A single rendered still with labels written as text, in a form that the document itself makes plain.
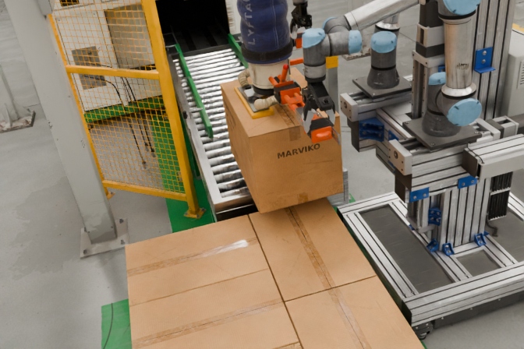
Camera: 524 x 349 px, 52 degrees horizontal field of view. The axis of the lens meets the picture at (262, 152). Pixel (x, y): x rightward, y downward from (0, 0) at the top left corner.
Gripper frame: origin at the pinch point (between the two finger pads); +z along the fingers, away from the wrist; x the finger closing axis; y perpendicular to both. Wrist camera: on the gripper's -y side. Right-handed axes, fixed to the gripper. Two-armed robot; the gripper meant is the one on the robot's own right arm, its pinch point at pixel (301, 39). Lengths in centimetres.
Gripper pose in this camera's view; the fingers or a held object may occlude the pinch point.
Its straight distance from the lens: 276.5
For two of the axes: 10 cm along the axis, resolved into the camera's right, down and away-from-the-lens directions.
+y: 2.8, 4.8, -8.3
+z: 1.1, 8.4, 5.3
